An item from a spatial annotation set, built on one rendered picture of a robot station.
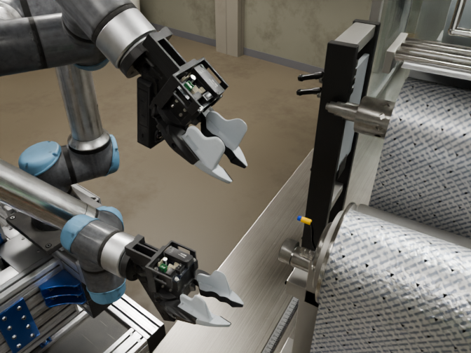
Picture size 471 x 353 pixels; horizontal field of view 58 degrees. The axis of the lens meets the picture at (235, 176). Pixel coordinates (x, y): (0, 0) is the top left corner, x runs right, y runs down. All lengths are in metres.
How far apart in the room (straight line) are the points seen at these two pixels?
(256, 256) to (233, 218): 1.45
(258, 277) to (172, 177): 1.90
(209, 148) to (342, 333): 0.31
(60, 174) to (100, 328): 0.79
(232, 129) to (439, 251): 0.31
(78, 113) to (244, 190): 1.70
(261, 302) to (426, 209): 0.42
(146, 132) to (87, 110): 0.56
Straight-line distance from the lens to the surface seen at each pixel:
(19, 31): 0.69
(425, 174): 0.71
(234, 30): 4.69
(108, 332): 1.83
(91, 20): 0.60
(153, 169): 2.96
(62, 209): 0.94
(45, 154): 1.26
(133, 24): 0.59
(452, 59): 0.71
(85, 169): 1.27
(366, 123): 0.74
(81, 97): 1.16
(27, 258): 1.44
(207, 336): 0.93
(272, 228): 1.14
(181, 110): 0.57
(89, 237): 0.81
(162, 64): 0.57
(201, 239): 2.39
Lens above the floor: 1.68
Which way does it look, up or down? 36 degrees down
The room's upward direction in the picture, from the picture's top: straight up
